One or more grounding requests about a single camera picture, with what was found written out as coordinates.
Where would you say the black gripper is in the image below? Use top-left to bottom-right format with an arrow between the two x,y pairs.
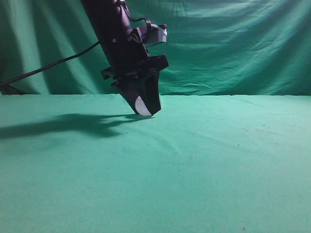
98,28 -> 169,115

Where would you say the white dimpled golf ball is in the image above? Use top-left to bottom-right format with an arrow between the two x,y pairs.
135,96 -> 154,117

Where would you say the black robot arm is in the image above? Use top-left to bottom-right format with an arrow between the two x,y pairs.
81,0 -> 169,116

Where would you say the green backdrop cloth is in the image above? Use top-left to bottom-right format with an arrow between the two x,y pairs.
0,0 -> 311,95

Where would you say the green table cloth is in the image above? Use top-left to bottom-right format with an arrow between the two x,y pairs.
0,95 -> 311,233

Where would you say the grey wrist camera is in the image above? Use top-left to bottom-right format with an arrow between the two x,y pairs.
136,23 -> 168,47

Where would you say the black cable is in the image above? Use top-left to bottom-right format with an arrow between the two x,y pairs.
0,41 -> 101,86

